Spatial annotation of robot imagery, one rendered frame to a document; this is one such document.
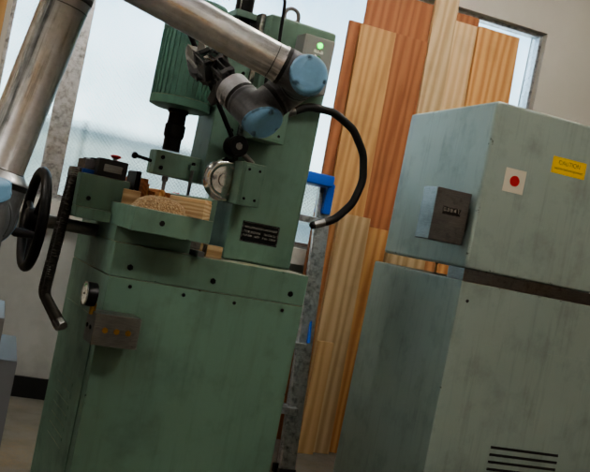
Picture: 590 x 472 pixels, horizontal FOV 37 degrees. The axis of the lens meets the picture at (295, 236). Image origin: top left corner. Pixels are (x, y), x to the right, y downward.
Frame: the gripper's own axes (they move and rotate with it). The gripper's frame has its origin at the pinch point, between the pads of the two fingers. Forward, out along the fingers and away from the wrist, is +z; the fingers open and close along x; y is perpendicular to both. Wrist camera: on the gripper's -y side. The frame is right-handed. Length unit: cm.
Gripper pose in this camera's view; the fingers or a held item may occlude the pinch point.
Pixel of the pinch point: (190, 51)
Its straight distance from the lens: 238.5
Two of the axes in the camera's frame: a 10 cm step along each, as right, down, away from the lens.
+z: -5.7, -6.4, 5.1
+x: -8.2, 4.4, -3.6
